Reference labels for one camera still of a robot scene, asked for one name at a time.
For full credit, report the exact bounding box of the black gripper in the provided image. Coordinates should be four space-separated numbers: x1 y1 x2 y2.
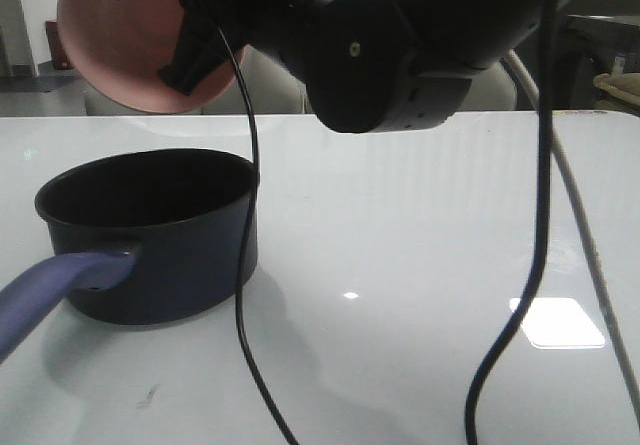
157 0 300 96

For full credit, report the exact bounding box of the pink plastic bowl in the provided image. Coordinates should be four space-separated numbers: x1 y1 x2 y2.
58 0 234 114

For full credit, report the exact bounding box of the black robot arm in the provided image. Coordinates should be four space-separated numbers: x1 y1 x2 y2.
159 0 570 133

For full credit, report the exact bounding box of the left grey upholstered chair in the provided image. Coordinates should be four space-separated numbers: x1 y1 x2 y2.
84 46 306 116

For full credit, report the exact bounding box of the grey upholstered chair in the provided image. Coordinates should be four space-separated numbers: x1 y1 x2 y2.
84 46 306 116
457 62 517 112

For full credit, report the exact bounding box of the red bin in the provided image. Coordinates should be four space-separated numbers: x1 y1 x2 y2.
45 20 73 70

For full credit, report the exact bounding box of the right grey upholstered chair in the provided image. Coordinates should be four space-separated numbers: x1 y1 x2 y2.
457 62 517 112

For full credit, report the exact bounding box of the beige cushion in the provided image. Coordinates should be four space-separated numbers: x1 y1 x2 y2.
593 72 639 113

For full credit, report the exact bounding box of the dark blue saucepan purple handle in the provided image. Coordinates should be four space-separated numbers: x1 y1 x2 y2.
1 148 257 356

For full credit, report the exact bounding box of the white cable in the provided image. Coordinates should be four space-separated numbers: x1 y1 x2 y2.
502 49 640 416

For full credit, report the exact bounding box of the thin black cable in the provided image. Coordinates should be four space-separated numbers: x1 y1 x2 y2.
214 24 300 445

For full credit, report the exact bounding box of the thick black cable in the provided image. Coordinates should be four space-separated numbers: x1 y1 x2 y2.
464 0 559 445

